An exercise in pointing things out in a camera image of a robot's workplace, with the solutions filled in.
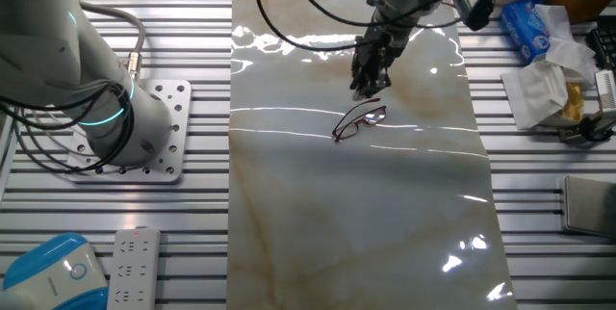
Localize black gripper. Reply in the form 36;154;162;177
349;24;410;99

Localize dark red framed glasses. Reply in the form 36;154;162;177
330;97;389;143

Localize marble pattern mat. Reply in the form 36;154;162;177
225;0;519;310

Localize blue tissue pack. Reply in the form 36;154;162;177
499;0;552;65

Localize crumpled white tissue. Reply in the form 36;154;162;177
500;4;598;131

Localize yellow crumpled wrapper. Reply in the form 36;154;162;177
560;81;586;123

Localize black keyboard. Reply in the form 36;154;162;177
587;14;616;71

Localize grey flat metal box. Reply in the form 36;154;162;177
561;174;616;240

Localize white power strip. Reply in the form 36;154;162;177
106;226;162;310

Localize blue white control pendant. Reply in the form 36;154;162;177
0;232;110;310

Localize black velcro cable wrap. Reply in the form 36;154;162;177
465;0;496;32

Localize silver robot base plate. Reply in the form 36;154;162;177
64;78;193;185

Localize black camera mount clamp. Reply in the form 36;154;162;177
557;113;616;145

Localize thick grey base cable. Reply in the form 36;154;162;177
79;0;148;83

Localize silver finned camera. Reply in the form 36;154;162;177
594;68;616;119

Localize looped black cable bundle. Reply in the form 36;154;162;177
0;81;136;175

